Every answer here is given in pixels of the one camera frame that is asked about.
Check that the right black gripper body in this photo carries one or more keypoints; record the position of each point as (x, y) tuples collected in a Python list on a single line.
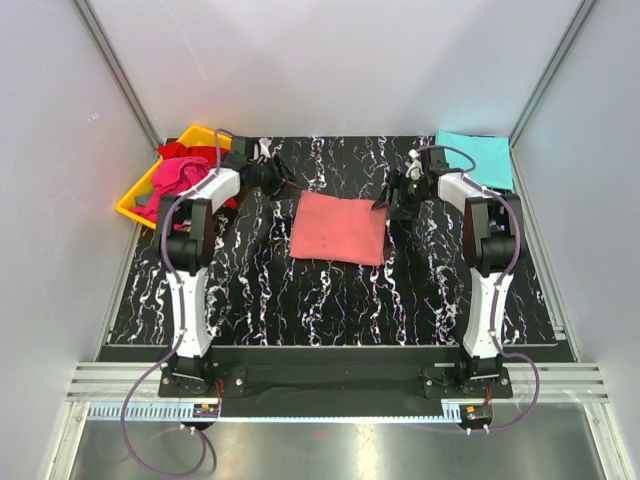
[(410, 194)]

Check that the folded turquoise t-shirt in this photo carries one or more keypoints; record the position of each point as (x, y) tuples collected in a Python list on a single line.
[(491, 155)]

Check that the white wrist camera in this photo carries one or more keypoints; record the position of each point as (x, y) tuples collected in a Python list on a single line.
[(414, 166), (262, 151)]

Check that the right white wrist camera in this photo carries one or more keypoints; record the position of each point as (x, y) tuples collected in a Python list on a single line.
[(414, 166)]

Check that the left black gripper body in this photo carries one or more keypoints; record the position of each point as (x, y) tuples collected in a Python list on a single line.
[(267, 177)]

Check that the left aluminium frame post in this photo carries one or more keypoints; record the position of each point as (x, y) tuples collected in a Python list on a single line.
[(99, 37)]

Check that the white slotted cable duct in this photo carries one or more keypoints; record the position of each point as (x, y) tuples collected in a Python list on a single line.
[(433, 413)]

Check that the right small circuit board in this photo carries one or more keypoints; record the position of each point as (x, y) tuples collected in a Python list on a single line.
[(480, 413)]

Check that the red t-shirt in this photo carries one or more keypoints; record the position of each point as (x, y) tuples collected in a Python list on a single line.
[(177, 149)]

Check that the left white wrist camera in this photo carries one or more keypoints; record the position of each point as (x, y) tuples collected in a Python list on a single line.
[(262, 151)]

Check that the small circuit board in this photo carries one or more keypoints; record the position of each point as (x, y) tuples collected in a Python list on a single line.
[(480, 413), (206, 410)]

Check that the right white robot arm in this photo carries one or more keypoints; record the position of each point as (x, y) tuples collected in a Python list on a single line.
[(492, 241)]

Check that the left small circuit board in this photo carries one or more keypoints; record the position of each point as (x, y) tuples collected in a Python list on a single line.
[(206, 410)]

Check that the magenta t-shirt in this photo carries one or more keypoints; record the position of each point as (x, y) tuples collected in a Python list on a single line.
[(173, 176)]

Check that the right aluminium frame post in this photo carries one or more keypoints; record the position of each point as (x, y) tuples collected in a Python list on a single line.
[(560, 53)]

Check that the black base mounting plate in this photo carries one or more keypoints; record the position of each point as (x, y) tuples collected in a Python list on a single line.
[(381, 378)]

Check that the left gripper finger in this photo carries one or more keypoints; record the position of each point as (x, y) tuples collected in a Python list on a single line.
[(285, 173), (287, 192)]

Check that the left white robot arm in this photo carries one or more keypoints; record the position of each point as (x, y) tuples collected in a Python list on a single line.
[(186, 237)]

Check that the salmon pink t-shirt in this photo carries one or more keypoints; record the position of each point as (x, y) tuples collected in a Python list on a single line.
[(342, 230)]

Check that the aluminium frame post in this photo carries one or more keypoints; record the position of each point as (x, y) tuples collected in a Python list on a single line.
[(560, 53), (99, 37)]

